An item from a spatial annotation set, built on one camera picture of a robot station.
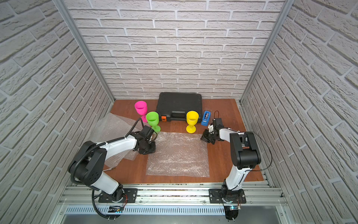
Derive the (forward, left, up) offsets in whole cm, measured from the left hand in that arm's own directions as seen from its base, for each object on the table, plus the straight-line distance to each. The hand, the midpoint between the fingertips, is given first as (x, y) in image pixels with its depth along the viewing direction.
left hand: (157, 149), depth 90 cm
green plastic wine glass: (+19, +4, +11) cm, 22 cm away
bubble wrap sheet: (-4, -15, 0) cm, 15 cm away
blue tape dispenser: (+24, -35, +4) cm, 43 cm away
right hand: (+9, -32, 0) cm, 34 cm away
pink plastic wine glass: (+25, +12, +14) cm, 31 cm away
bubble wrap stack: (+18, +33, 0) cm, 38 cm away
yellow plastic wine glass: (+17, -24, +13) cm, 32 cm away
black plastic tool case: (+34, -10, +5) cm, 36 cm away
